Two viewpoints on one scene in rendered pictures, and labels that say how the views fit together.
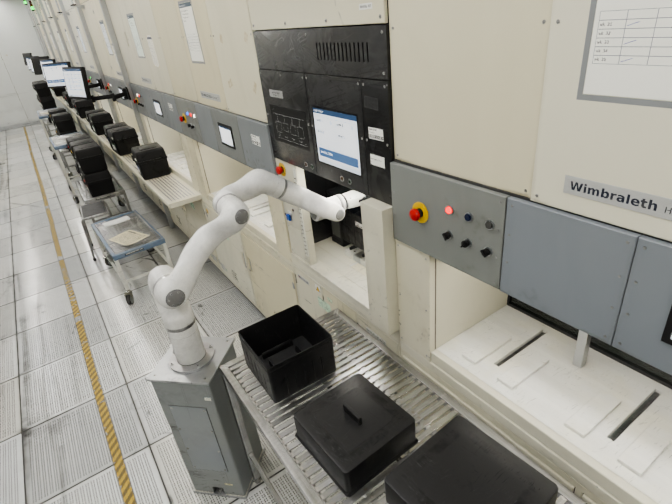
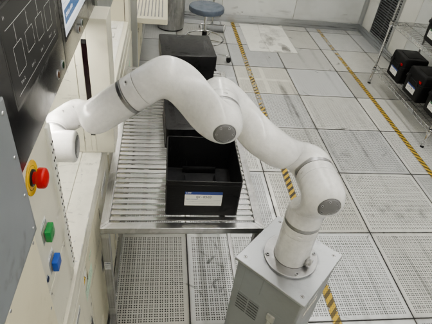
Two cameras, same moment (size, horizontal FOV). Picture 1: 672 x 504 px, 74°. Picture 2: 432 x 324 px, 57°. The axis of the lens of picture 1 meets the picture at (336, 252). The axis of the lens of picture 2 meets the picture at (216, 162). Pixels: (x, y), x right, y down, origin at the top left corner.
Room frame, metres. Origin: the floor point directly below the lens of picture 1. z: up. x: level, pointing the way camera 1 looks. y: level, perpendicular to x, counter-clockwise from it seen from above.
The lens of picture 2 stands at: (2.46, 0.71, 1.86)
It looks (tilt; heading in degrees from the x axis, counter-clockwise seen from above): 38 degrees down; 201
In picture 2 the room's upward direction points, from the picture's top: 8 degrees clockwise
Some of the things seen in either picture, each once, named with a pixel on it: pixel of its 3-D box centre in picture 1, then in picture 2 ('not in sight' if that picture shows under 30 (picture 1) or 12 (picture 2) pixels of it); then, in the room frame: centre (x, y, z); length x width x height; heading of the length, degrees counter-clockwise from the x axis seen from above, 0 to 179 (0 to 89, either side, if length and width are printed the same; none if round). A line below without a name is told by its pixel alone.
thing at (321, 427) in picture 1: (353, 424); (194, 118); (1.00, 0.01, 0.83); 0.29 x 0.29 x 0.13; 34
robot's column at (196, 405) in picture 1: (213, 418); (269, 314); (1.50, 0.67, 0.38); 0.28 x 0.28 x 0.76; 76
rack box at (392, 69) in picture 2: not in sight; (406, 67); (-1.83, 0.98, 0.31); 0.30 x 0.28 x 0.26; 29
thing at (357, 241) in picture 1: (370, 218); not in sight; (2.00, -0.19, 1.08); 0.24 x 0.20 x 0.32; 31
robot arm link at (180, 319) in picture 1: (170, 295); (315, 200); (1.53, 0.68, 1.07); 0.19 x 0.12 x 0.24; 30
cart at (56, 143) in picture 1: (78, 165); not in sight; (6.33, 3.47, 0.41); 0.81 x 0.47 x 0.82; 32
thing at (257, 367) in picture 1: (287, 350); (201, 175); (1.37, 0.24, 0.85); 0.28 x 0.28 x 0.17; 30
